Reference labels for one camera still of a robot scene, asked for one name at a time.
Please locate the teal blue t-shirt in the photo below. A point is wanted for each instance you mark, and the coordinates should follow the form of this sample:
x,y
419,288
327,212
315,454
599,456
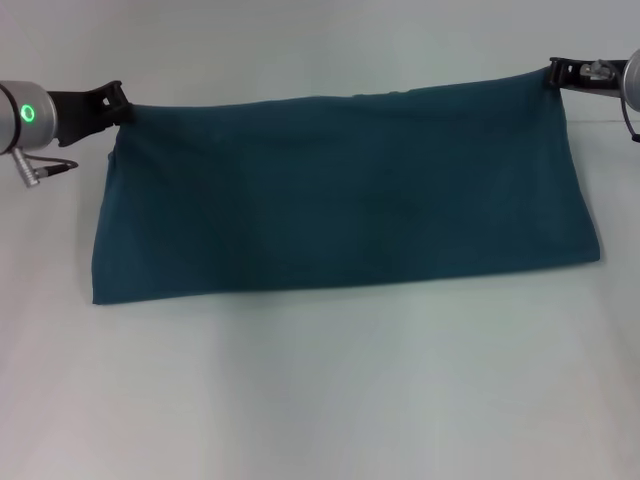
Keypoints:
x,y
350,200

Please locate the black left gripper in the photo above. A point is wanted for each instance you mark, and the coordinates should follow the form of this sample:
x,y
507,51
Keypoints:
x,y
80,112

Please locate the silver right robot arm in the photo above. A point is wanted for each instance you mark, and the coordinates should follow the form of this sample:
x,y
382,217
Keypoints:
x,y
632,80

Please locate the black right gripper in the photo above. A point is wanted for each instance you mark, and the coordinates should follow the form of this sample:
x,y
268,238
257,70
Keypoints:
x,y
590,82

